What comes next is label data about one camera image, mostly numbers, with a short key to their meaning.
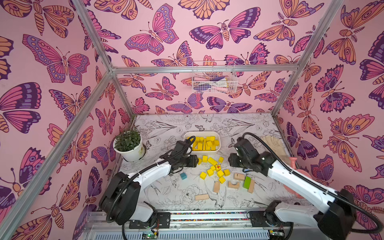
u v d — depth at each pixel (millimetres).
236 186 831
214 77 956
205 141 1006
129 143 828
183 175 876
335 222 378
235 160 724
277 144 1017
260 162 546
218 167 895
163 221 733
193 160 761
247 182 856
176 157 686
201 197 817
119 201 420
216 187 850
